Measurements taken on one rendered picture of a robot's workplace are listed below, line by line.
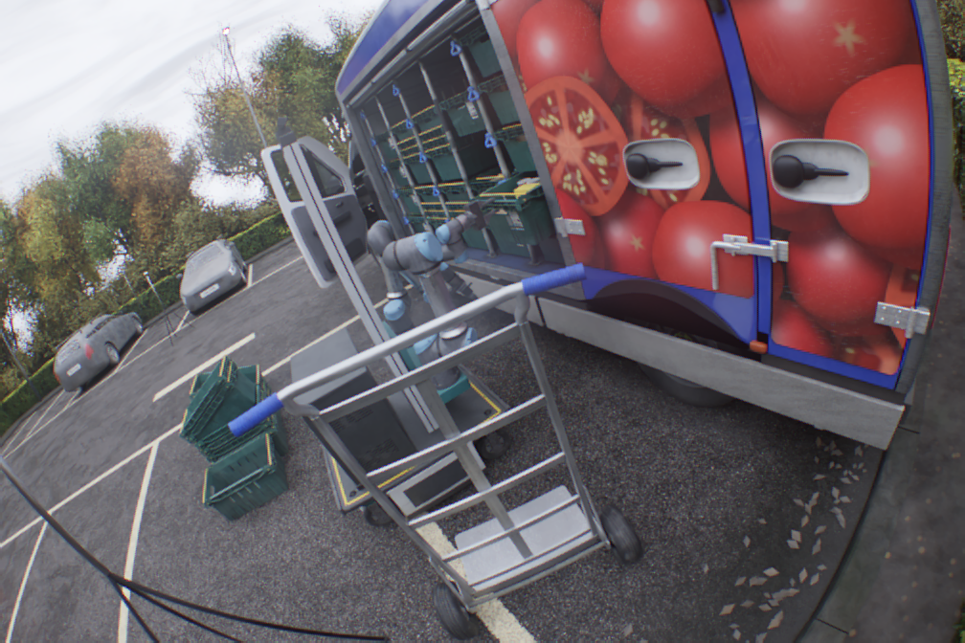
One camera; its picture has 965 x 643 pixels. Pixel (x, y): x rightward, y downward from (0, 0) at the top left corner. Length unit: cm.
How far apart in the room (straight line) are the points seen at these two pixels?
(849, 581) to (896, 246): 108
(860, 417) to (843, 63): 110
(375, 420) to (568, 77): 154
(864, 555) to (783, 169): 133
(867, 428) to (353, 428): 196
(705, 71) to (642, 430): 159
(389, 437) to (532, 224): 115
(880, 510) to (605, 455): 129
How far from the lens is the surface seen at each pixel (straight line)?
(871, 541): 176
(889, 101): 111
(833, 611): 163
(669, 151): 136
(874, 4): 111
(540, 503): 191
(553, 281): 80
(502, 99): 210
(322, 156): 496
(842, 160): 118
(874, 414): 158
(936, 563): 182
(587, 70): 144
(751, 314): 146
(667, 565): 168
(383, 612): 195
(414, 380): 93
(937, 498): 195
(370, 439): 178
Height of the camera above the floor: 157
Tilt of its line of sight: 22 degrees down
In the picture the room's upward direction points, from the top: 21 degrees counter-clockwise
